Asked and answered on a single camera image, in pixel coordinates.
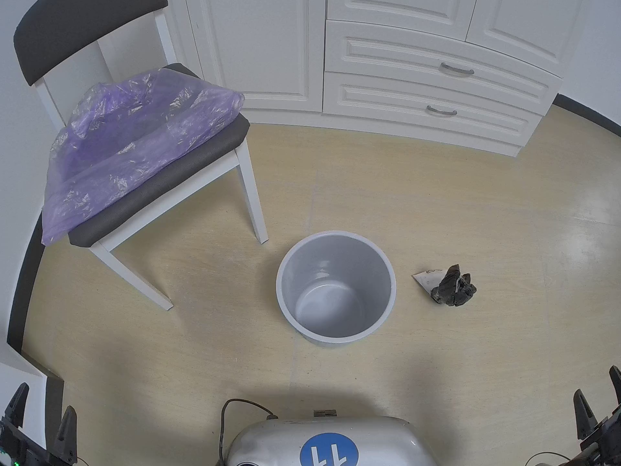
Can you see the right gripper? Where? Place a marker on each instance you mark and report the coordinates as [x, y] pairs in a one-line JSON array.
[[604, 437]]

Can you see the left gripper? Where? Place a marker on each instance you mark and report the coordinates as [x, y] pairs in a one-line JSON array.
[[29, 449]]

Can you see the purple plastic bag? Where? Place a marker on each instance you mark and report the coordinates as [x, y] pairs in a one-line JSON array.
[[136, 129]]

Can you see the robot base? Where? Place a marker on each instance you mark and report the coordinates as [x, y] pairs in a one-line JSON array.
[[291, 442]]

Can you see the crumpled black plastic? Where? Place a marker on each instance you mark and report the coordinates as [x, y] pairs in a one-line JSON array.
[[456, 289]]

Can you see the white trash bin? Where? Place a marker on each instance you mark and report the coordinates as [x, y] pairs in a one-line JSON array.
[[334, 284]]

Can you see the white printed wrapper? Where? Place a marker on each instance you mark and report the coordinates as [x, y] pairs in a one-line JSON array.
[[427, 277]]

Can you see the white chair with grey seat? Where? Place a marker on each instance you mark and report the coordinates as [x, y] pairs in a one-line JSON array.
[[87, 12]]

